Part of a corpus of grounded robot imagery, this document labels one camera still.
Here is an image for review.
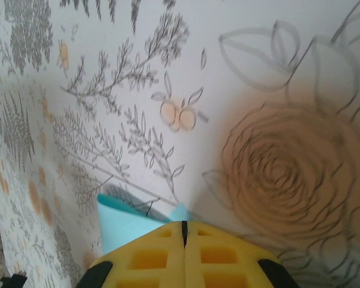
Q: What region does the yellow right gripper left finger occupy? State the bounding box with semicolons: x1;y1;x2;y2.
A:
77;221;185;288

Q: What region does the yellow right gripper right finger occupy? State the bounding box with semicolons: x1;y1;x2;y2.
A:
184;221;301;288

